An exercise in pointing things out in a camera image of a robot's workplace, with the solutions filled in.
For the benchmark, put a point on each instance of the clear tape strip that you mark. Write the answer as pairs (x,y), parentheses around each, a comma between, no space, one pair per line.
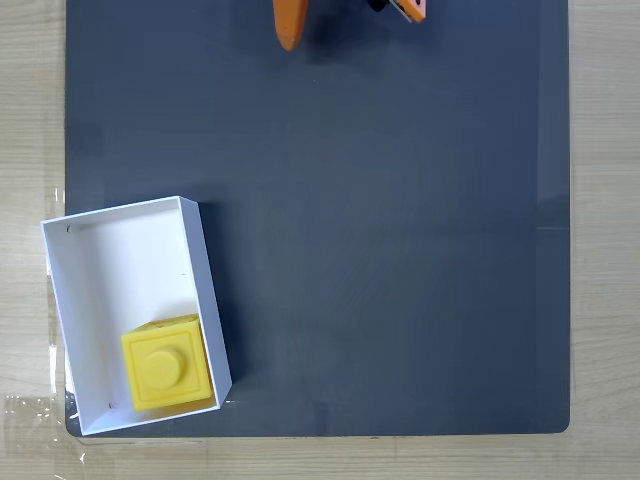
(54,200)

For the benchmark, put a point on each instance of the white open cardboard box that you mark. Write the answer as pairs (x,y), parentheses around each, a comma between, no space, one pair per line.
(125,270)

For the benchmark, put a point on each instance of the clear tape patch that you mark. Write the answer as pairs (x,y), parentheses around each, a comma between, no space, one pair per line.
(30,425)

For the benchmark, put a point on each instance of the dark grey table mat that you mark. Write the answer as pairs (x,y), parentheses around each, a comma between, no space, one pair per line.
(400,250)

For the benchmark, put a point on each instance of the yellow studded block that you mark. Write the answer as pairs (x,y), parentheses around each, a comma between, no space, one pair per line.
(165,367)

